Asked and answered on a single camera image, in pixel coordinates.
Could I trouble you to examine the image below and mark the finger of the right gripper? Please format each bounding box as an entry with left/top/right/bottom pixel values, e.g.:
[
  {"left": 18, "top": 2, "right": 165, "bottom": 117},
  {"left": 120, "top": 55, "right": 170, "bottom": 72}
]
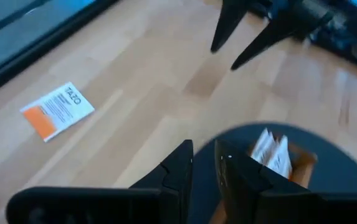
[
  {"left": 230, "top": 17, "right": 298, "bottom": 72},
  {"left": 210, "top": 0, "right": 251, "bottom": 54}
]

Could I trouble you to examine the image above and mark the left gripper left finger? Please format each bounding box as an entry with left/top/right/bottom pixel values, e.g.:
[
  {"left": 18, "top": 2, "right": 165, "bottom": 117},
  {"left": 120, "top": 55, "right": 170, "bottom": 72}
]
[{"left": 5, "top": 139, "right": 195, "bottom": 224}]

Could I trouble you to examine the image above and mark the round dark woven placemat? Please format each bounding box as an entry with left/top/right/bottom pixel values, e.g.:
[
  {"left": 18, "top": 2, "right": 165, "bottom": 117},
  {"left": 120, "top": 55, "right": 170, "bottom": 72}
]
[{"left": 190, "top": 121, "right": 357, "bottom": 224}]

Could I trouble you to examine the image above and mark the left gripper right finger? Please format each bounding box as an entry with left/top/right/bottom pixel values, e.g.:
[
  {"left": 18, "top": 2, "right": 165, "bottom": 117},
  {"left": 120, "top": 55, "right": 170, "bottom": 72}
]
[{"left": 214, "top": 139, "right": 357, "bottom": 224}]

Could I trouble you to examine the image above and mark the wooden three-slot tray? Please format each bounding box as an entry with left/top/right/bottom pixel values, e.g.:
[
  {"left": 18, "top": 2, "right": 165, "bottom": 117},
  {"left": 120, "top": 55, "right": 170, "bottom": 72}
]
[{"left": 209, "top": 141, "right": 318, "bottom": 224}]

